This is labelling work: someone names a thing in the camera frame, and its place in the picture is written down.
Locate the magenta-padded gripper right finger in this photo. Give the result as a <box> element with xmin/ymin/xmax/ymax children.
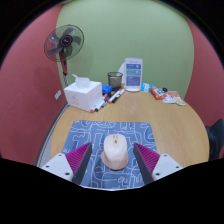
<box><xmin>133</xmin><ymin>142</ymin><xmax>184</xmax><ymax>186</ymax></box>

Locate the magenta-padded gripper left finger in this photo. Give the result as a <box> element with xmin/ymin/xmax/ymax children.
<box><xmin>39</xmin><ymin>142</ymin><xmax>94</xmax><ymax>186</ymax></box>

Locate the pale pink computer mouse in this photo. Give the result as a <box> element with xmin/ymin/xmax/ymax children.
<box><xmin>100</xmin><ymin>133</ymin><xmax>130</xmax><ymax>171</ymax></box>

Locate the blue patterned mouse pad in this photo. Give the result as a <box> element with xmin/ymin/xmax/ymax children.
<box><xmin>61</xmin><ymin>119</ymin><xmax>158</xmax><ymax>191</ymax></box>

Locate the black office chair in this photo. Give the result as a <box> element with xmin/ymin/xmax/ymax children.
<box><xmin>205</xmin><ymin>118</ymin><xmax>224</xmax><ymax>160</ymax></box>

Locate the white marker with red cap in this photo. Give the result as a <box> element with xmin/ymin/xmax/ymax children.
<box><xmin>89</xmin><ymin>94</ymin><xmax>109</xmax><ymax>114</ymax></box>

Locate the red and white snack packet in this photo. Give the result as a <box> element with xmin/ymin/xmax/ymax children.
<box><xmin>166</xmin><ymin>90</ymin><xmax>187</xmax><ymax>107</ymax></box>

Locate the orange snack packet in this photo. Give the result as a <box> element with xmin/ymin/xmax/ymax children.
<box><xmin>149</xmin><ymin>87</ymin><xmax>168</xmax><ymax>101</ymax></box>

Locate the white tissue box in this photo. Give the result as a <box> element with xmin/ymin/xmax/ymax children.
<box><xmin>63</xmin><ymin>73</ymin><xmax>103</xmax><ymax>113</ymax></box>

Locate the light blue packet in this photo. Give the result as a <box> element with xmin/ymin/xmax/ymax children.
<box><xmin>140</xmin><ymin>82</ymin><xmax>156</xmax><ymax>93</ymax></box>

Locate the black marker with red cap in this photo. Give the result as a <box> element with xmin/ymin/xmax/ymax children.
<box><xmin>107</xmin><ymin>88</ymin><xmax>123</xmax><ymax>105</ymax></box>

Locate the blue whiteboard eraser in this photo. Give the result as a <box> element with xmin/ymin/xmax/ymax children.
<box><xmin>101</xmin><ymin>84</ymin><xmax>113</xmax><ymax>95</ymax></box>

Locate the acrylic sign stand blue card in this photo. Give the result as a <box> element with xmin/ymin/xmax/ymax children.
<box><xmin>123</xmin><ymin>57</ymin><xmax>144</xmax><ymax>92</ymax></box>

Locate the black mesh pen cup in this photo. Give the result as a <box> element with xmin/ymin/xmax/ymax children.
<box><xmin>107</xmin><ymin>71</ymin><xmax>124</xmax><ymax>90</ymax></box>

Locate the black standing fan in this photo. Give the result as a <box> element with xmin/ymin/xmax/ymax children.
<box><xmin>43</xmin><ymin>23</ymin><xmax>85</xmax><ymax>88</ymax></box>

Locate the white wall outlet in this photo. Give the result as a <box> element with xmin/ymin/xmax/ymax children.
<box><xmin>54</xmin><ymin>89</ymin><xmax>63</xmax><ymax>101</ymax></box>

